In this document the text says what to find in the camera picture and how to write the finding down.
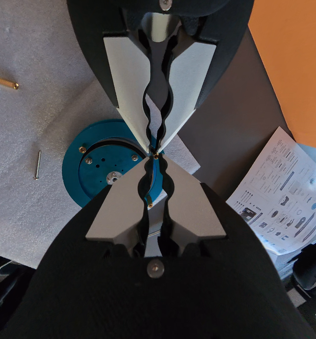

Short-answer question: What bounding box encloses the blue metal turntable assembly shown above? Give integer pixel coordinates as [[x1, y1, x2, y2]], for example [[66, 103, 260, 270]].
[[62, 119, 169, 208]]

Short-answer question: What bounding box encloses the open instruction booklet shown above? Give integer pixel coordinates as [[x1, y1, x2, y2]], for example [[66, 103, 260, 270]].
[[226, 127, 316, 256]]

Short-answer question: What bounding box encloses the black office chair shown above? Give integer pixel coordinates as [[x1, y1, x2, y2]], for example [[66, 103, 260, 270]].
[[293, 238, 316, 292]]

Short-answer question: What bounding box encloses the orange cardboard box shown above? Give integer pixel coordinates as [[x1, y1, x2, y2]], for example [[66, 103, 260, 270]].
[[248, 0, 316, 151]]

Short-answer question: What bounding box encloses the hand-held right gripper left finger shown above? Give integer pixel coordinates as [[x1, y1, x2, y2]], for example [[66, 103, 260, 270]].
[[86, 156, 154, 257]]

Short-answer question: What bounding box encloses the white foam sheet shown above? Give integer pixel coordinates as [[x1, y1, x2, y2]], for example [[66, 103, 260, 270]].
[[0, 0, 201, 269]]

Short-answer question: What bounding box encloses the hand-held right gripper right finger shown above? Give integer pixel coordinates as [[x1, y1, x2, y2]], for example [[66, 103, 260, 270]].
[[158, 154, 226, 257]]

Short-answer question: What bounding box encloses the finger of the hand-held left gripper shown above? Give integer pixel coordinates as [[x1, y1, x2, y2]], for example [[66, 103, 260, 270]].
[[156, 39, 217, 153], [103, 35, 154, 154]]

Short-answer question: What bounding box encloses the long metal screw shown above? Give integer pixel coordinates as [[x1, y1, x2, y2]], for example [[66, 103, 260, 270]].
[[33, 150, 42, 180]]

